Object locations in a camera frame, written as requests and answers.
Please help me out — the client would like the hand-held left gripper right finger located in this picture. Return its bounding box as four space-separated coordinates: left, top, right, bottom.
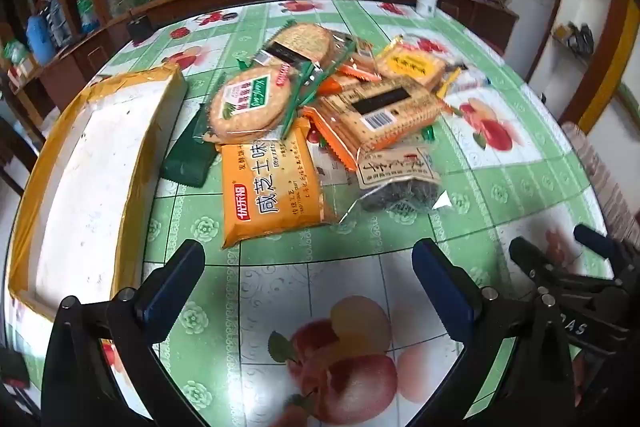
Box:
411 238 581 427

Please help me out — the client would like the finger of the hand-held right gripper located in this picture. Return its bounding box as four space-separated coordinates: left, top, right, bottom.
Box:
508 236 617 303
573 223 640 280

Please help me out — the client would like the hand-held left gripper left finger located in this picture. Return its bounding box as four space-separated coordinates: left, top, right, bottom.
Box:
42 238 221 427

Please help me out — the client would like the black snack packet tan label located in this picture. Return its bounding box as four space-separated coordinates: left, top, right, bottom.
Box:
340 146 453 225

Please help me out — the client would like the dark green snack packet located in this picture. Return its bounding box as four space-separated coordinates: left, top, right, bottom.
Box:
160 104 226 188

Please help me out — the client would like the large orange biscuit packet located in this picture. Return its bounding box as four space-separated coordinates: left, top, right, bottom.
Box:
216 117 336 250

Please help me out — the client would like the yellow taped cardboard box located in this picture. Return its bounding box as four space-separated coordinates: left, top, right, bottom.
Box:
7 64 188 323

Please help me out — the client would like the square cracker packet with barcode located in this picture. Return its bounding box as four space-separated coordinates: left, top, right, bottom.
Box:
305 74 451 172

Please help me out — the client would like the round cracker packet green label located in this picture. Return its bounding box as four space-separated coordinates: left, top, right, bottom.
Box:
202 62 321 145

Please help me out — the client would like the square cracker packet yellow label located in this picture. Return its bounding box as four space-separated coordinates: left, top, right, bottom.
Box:
372 36 468 100

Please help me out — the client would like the small orange cracker packet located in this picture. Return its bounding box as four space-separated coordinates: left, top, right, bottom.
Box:
320 39 381 96

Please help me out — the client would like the round cracker packet black label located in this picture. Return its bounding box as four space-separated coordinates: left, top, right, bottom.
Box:
240 21 358 78

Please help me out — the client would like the wooden sideboard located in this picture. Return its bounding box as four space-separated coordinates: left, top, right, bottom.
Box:
40 0 518 108

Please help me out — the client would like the small black box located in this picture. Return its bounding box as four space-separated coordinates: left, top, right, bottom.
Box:
126 16 153 45

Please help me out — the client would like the blue plastic container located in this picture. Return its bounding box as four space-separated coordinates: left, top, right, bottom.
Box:
26 14 55 64

